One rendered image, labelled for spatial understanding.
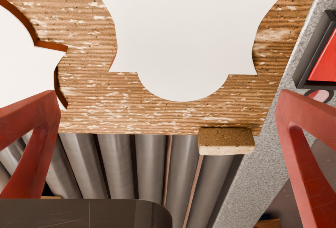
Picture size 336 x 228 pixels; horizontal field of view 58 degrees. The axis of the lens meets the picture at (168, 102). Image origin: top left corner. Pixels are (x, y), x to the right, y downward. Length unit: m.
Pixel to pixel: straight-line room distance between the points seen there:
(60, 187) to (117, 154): 0.15
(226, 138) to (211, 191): 0.20
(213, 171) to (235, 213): 0.18
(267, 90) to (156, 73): 0.11
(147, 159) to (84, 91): 0.16
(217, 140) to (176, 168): 0.14
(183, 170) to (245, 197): 0.15
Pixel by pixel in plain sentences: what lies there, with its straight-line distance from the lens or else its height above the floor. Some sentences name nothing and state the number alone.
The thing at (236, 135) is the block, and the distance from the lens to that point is 0.33.
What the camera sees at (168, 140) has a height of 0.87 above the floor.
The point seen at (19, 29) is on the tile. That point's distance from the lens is 0.26.
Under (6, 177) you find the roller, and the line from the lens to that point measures 0.56.
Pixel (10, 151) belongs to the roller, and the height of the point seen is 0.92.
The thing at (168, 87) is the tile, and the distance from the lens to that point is 0.27.
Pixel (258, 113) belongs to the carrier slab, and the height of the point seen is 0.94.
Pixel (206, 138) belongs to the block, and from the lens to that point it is 0.33.
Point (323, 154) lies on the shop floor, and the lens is 2.40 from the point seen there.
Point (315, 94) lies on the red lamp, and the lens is 0.36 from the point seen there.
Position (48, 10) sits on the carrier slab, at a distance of 0.25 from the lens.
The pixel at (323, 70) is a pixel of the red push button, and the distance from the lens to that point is 0.31.
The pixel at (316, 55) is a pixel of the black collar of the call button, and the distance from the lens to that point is 0.29.
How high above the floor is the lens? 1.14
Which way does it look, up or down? 41 degrees down
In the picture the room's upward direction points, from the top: 179 degrees counter-clockwise
